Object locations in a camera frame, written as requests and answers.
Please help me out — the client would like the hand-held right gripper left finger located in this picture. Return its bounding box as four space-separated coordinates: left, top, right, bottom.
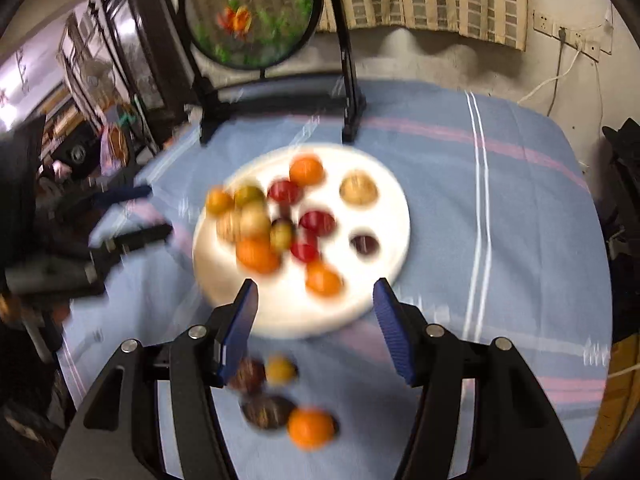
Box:
50 280 258 480

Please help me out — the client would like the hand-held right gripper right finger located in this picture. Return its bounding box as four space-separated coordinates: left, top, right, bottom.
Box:
373 278 583 480

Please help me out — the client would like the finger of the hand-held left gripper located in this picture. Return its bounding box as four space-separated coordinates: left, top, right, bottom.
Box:
55 182 153 212
87 224 174 282

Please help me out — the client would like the dark red fruit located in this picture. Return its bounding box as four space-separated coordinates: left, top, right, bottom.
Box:
229 357 267 394

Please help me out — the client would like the orange fruit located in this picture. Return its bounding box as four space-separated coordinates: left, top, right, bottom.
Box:
304 262 345 297
287 408 337 451
289 155 325 187
235 237 281 275

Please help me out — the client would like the dark brown fruit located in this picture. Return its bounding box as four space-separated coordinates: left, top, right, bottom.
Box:
240 393 296 431

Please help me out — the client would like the dark purple fruit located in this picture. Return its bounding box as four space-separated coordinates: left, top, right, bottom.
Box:
349 233 381 259

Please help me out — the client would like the tan fruit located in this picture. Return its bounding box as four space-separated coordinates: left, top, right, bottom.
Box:
339 170 379 207
240 202 274 241
215 210 246 244

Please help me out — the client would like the green yellow fruit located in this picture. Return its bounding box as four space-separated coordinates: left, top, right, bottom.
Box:
269 219 296 254
233 184 266 209

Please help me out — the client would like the white round plate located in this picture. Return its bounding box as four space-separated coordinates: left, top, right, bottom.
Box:
192 142 412 339

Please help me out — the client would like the blue striped tablecloth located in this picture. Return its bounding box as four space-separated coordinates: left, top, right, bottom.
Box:
55 77 616 480

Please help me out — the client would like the dark wooden cabinet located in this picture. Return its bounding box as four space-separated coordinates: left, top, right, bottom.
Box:
99 0 194 155

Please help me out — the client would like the round goldfish screen with stand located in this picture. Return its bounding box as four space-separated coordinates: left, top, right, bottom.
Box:
155 0 368 147

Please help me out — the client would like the orange wooden box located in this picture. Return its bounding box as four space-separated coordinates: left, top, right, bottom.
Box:
579 334 640 463

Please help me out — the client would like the black bag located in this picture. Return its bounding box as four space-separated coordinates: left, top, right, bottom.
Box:
602 117 640 162

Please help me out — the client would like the white power cable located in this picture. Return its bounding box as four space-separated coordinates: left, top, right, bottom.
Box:
516 44 584 106

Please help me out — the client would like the black power cable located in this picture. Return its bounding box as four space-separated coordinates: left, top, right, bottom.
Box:
546 29 568 117

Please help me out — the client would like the white wall outlet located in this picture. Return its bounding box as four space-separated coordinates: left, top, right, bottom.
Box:
531 9 614 57

